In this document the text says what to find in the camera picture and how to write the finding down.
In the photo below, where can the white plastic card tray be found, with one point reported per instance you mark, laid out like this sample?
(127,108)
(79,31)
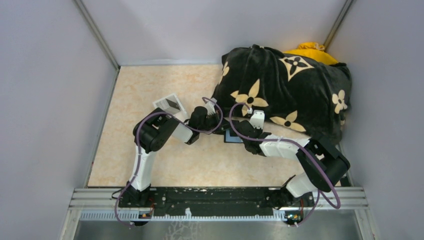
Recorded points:
(182,115)

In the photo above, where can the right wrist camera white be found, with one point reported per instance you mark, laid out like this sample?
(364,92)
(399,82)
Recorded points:
(257,119)

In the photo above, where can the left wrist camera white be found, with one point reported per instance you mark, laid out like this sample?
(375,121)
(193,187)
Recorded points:
(210,106)

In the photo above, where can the black leather card holder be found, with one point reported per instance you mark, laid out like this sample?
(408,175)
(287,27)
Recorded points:
(231,137)

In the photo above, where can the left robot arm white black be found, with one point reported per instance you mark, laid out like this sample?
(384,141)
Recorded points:
(150,135)

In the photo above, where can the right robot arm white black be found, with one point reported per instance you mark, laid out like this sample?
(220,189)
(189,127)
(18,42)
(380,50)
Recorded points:
(323,164)

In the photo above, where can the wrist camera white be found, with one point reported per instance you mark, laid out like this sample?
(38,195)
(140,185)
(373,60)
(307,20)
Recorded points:
(257,119)
(210,106)

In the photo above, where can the grey cards in tray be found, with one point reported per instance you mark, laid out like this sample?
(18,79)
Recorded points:
(169,104)

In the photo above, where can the yellow cloth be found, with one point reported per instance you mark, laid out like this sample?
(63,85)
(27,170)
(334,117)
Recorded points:
(315,51)

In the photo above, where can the black floral plush blanket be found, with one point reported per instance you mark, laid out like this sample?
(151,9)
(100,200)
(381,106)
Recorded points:
(294,91)

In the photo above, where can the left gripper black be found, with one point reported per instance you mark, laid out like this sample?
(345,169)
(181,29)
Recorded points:
(217,116)

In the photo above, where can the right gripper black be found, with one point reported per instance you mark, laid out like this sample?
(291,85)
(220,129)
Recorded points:
(259,130)

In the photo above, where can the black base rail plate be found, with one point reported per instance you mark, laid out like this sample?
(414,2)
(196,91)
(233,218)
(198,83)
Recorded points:
(213,202)

